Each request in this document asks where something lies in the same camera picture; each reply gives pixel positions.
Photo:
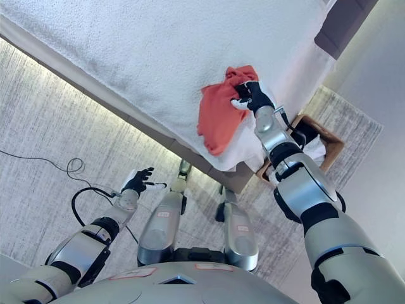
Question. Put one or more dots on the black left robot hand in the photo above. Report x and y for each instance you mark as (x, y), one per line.
(137, 183)

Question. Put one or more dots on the red garment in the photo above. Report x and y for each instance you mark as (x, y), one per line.
(218, 117)

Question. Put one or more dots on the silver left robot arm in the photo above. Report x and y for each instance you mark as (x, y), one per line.
(82, 244)

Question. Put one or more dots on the brown rectangular laundry basket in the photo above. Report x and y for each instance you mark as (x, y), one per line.
(332, 142)

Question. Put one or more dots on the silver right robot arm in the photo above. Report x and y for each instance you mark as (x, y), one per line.
(303, 187)

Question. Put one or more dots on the silver right robot leg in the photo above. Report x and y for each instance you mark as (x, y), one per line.
(240, 231)

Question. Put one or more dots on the brown upholstered bed frame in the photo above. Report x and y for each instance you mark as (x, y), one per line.
(341, 28)

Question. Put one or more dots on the silver robot torso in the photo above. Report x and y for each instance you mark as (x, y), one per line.
(177, 285)

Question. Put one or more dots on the white crumpled clothes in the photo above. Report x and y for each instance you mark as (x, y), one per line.
(316, 149)

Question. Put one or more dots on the grey striped rug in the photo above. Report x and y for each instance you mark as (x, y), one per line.
(47, 120)

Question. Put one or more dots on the white textured bed blanket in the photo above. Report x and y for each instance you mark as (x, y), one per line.
(142, 47)

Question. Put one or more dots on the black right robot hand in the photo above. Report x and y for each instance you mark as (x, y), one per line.
(256, 95)

